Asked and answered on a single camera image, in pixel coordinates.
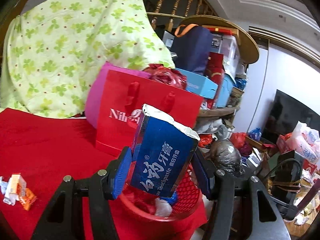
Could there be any clear plastic storage box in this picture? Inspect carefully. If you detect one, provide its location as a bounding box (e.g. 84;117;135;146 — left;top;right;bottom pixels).
210;32;240;73

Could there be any navy bag with orange handle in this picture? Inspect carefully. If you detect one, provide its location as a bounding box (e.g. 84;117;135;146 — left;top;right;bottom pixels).
171;24;214;75

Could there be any light blue shoe box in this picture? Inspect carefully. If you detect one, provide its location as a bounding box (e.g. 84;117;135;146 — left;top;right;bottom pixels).
175;67;218;99

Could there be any flat gift box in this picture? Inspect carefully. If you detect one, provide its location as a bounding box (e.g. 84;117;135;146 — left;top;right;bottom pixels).
202;25;240;37

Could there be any red blanket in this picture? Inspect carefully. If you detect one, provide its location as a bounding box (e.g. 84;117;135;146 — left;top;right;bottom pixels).
0;108;208;240

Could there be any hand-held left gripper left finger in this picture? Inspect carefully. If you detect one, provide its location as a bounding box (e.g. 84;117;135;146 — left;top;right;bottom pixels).
31;146;133;240

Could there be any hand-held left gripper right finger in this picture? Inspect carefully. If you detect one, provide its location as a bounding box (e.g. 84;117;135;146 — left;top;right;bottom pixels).
192;149;292;240

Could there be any red paper gift bag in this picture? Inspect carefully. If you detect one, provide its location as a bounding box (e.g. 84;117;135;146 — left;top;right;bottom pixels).
85;61;204;157

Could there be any woven basket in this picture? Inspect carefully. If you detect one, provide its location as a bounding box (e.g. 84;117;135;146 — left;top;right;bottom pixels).
229;87;245;105

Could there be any shiny red plastic bag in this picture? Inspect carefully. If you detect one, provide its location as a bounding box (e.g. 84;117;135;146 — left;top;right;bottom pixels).
143;64;188;90

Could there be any red plastic mesh basket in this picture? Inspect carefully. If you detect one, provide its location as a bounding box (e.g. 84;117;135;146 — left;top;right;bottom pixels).
117;162;203;222

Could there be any red gift box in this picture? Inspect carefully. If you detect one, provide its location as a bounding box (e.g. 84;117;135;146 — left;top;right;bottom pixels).
206;52;225;85

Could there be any black television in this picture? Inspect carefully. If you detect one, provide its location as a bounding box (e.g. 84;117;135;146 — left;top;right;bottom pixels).
262;89;320;153

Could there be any wooden stair railing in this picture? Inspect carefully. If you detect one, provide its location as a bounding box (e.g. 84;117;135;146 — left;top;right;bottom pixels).
140;0;218;32

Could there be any blue plastic bag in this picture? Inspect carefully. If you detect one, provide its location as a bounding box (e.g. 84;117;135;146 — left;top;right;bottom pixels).
235;77;248;89
249;127;262;140

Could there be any green clover print quilt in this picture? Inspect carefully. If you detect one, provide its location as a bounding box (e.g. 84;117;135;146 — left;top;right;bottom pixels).
1;0;175;119

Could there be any round wooden tabletop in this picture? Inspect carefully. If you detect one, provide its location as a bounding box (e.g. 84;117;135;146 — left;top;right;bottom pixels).
179;15;260;64

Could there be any blue toothpaste box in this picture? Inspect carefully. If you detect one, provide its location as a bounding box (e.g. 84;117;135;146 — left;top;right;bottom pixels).
130;104;200;198

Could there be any white tissue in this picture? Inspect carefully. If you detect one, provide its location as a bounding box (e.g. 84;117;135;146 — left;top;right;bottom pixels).
154;197;173;217

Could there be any black plastic garbage bag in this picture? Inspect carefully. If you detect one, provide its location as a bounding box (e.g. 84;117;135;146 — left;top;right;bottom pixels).
205;140;247;175

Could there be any wooden table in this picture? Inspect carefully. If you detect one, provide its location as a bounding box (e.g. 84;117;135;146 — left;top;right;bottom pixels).
197;106;240;118

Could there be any blue foil wrapper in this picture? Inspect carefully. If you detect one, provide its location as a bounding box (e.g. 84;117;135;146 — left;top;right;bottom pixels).
160;192;179;204

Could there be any white plastic bag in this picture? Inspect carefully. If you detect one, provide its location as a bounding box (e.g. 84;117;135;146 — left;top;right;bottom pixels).
291;121;320;165

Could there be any small white box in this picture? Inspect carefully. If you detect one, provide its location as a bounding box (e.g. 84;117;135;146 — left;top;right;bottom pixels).
3;173;27;205

